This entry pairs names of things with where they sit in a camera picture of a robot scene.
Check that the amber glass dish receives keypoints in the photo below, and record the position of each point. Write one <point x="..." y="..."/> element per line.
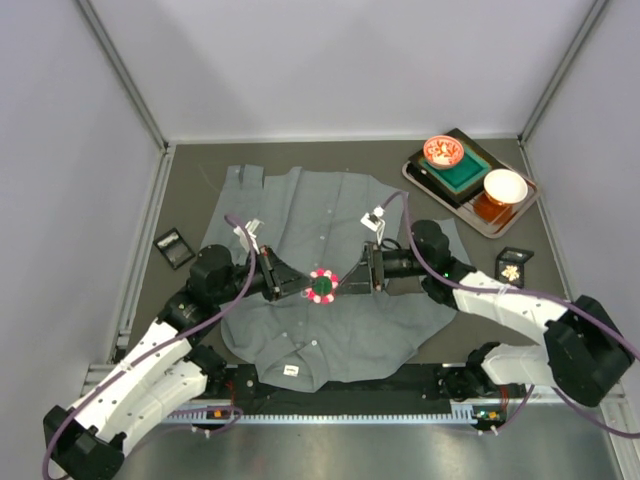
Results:
<point x="491" y="211"/>

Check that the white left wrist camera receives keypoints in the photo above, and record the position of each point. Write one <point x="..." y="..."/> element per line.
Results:
<point x="248" y="235"/>

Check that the red patterned bowl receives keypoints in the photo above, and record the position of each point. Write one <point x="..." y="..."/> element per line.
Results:
<point x="443" y="152"/>

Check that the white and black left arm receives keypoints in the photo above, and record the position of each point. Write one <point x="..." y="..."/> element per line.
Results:
<point x="167" y="368"/>

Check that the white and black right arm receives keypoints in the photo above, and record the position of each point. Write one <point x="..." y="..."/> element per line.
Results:
<point x="576" y="349"/>

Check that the white and orange cup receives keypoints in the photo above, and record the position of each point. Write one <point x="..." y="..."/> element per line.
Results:
<point x="505" y="186"/>

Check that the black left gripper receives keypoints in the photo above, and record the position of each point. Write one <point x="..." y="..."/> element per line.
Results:
<point x="270" y="273"/>

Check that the black right jewellery box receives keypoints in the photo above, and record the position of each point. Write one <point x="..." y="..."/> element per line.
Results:
<point x="512" y="255"/>

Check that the green square dish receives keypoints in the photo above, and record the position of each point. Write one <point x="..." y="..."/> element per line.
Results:
<point x="463" y="176"/>

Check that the black rectangular tray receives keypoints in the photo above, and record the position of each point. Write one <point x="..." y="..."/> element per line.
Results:
<point x="467" y="143"/>

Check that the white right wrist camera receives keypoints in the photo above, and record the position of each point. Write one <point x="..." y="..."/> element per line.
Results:
<point x="375" y="222"/>

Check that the grey slotted cable duct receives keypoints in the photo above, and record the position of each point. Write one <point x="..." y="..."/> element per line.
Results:
<point x="458" y="414"/>

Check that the black left jewellery box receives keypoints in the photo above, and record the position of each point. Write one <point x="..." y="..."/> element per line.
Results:
<point x="174" y="249"/>

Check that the gold leaf brooch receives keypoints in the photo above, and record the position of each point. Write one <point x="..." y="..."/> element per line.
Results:
<point x="511" y="273"/>

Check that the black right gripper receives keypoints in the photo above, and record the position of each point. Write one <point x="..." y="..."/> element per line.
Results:
<point x="375" y="266"/>

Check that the black jewellery box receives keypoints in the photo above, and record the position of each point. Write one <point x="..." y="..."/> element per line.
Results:
<point x="174" y="249"/>
<point x="512" y="255"/>

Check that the brown plastic tray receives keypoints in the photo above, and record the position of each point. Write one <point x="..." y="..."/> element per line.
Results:
<point x="466" y="212"/>

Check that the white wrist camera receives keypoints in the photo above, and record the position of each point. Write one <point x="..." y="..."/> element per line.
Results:
<point x="248" y="235"/>
<point x="375" y="222"/>

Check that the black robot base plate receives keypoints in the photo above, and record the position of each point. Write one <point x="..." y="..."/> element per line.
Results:
<point x="414" y="388"/>

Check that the grey button-up shirt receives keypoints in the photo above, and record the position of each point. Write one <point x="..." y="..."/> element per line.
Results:
<point x="312" y="220"/>

